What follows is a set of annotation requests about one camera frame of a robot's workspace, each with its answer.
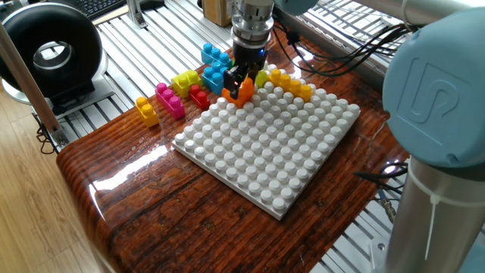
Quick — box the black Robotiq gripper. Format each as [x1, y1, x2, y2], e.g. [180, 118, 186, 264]
[223, 40, 268, 101]

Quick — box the orange four-stud block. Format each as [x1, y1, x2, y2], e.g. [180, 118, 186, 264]
[221, 75, 256, 109]

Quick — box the lime single-stud small block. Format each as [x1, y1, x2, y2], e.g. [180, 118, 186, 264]
[254, 70, 270, 89]

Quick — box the yellow four-stud long block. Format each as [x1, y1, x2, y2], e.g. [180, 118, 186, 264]
[268, 68, 314, 103]

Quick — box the blue four-stud square block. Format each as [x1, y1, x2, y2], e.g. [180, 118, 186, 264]
[201, 61, 230, 96]

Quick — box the blue three-stud long block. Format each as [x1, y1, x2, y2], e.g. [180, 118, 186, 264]
[200, 42, 233, 68]

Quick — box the red two-stud block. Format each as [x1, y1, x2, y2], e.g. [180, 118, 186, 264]
[188, 83, 211, 111]

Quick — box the lime curved two-stud block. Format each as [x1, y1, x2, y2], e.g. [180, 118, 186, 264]
[171, 70, 204, 99]

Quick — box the labelled cardboard box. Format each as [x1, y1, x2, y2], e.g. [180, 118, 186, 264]
[202, 0, 236, 27]

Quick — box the pink three-stud block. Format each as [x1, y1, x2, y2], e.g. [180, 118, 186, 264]
[155, 82, 186, 121]

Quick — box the white studded baseplate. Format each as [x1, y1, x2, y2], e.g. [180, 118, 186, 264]
[172, 62, 361, 221]

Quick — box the yellow two-stud block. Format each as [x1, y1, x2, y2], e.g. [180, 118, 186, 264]
[135, 96, 161, 129]

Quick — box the black keyboard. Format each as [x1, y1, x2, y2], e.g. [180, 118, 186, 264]
[67, 0, 128, 20]

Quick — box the glossy wood-grain board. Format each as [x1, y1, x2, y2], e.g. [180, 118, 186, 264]
[55, 19, 410, 273]

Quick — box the white zip tie on tube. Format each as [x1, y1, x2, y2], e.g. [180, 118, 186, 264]
[406, 168, 485, 261]

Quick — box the black cable bundle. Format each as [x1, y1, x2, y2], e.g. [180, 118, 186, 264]
[271, 7, 418, 78]

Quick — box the upright aluminium bracket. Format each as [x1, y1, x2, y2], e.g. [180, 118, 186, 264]
[126, 0, 148, 30]

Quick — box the black cable with connector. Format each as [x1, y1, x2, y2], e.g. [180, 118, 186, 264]
[353, 161, 409, 224]

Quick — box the thin black looped cable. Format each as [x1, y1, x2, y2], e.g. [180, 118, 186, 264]
[35, 113, 57, 155]

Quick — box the slanted aluminium profile post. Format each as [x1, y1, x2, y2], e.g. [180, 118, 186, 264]
[0, 22, 70, 148]

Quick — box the black ring-shaped device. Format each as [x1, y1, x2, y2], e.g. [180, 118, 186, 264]
[0, 2, 115, 115]

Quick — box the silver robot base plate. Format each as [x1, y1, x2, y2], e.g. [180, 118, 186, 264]
[369, 237, 392, 273]

